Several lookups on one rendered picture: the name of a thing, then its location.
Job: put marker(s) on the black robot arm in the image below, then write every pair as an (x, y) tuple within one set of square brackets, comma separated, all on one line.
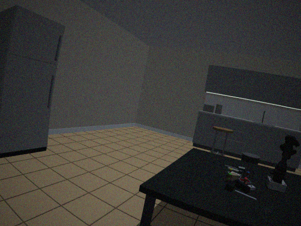
[(286, 154)]

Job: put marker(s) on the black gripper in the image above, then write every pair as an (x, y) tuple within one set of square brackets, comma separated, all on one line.
[(283, 145)]

